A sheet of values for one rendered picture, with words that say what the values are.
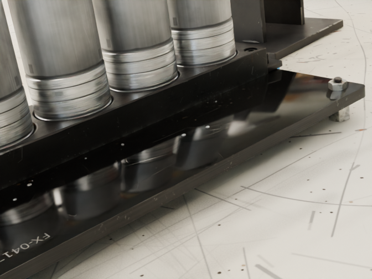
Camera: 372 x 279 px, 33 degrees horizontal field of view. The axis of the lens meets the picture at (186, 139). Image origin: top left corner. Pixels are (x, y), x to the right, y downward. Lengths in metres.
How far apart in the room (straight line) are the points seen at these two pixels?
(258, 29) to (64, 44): 0.14
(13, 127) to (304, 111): 0.09
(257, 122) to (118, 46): 0.05
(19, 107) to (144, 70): 0.04
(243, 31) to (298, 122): 0.12
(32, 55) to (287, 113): 0.08
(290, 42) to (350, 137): 0.10
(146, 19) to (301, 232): 0.08
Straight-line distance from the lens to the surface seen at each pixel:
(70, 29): 0.19
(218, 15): 0.22
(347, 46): 0.30
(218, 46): 0.22
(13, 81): 0.18
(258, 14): 0.30
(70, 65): 0.19
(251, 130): 0.19
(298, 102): 0.21
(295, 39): 0.31
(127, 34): 0.20
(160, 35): 0.20
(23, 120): 0.18
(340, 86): 0.21
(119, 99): 0.20
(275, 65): 0.24
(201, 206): 0.17
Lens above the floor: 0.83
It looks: 23 degrees down
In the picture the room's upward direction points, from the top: 8 degrees counter-clockwise
